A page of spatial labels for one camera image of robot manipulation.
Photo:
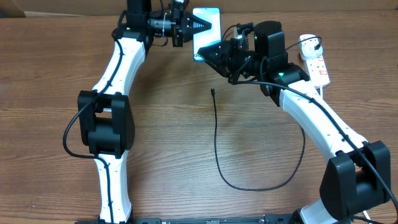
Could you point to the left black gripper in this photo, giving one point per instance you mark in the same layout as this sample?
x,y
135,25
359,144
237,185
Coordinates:
x,y
186,34

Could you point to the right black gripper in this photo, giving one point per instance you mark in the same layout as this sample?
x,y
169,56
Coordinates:
x,y
223,63

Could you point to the blue Samsung Galaxy smartphone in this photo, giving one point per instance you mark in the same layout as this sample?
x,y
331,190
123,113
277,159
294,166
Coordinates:
x,y
210,36

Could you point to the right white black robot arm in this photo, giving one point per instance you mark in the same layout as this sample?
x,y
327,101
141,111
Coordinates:
x,y
358,172

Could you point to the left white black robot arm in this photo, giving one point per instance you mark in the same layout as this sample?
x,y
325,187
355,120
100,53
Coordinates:
x,y
104,113

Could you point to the white charger plug adapter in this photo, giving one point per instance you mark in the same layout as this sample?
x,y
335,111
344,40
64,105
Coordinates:
x,y
310,47

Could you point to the white power strip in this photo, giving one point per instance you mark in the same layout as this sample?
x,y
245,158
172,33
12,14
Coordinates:
x,y
317,71

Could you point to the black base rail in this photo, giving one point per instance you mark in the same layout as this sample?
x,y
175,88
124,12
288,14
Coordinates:
x,y
266,219

